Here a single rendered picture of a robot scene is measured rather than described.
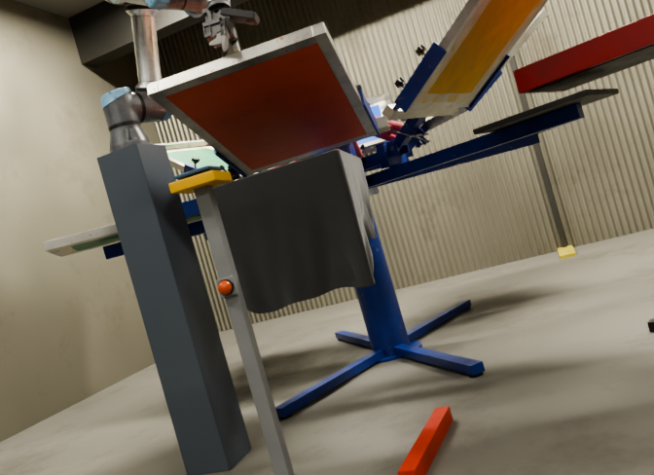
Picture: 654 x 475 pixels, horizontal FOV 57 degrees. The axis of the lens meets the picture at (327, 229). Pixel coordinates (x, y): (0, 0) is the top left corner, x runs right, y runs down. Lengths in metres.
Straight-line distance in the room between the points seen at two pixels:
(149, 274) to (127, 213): 0.23
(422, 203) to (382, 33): 1.58
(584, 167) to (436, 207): 1.27
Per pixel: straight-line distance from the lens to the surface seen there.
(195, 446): 2.36
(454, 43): 2.55
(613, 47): 2.35
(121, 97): 2.37
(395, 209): 5.64
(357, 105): 2.26
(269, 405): 1.69
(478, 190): 5.53
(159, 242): 2.23
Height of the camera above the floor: 0.73
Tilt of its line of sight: level
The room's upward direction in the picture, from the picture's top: 16 degrees counter-clockwise
